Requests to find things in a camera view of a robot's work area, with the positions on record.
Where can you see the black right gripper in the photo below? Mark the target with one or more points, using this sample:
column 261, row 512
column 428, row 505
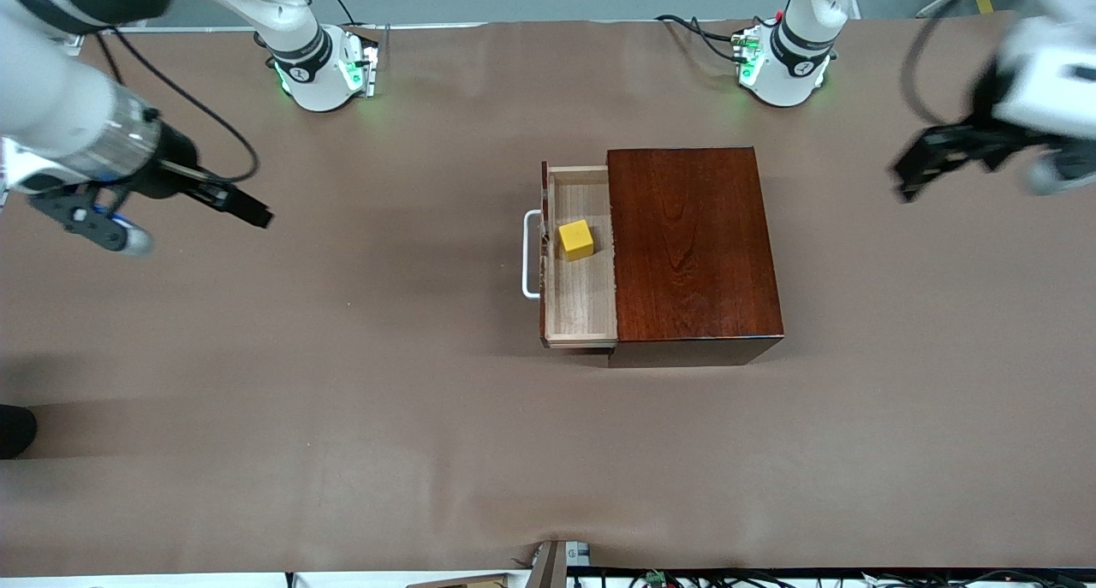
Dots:
column 174, row 162

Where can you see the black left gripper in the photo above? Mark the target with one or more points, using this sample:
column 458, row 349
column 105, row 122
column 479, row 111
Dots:
column 966, row 139

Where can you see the yellow block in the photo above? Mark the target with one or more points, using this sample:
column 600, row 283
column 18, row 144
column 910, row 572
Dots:
column 575, row 241

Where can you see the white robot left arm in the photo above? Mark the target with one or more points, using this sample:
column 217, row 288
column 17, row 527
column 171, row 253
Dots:
column 792, row 74

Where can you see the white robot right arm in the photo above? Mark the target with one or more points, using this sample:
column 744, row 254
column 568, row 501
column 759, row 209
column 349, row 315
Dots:
column 51, row 100

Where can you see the brown table cover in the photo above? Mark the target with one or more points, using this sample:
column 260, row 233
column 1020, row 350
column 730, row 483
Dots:
column 342, row 357

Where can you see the metal base connector plate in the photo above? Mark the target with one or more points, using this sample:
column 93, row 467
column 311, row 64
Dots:
column 370, row 57
column 747, row 53

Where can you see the dark brown wooden cabinet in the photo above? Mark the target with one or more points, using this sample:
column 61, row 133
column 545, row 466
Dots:
column 693, row 246

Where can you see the black round object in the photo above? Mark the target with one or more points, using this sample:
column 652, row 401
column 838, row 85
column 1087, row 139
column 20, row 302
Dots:
column 15, row 430

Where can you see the small white box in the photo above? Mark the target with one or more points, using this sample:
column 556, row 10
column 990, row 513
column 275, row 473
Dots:
column 578, row 554

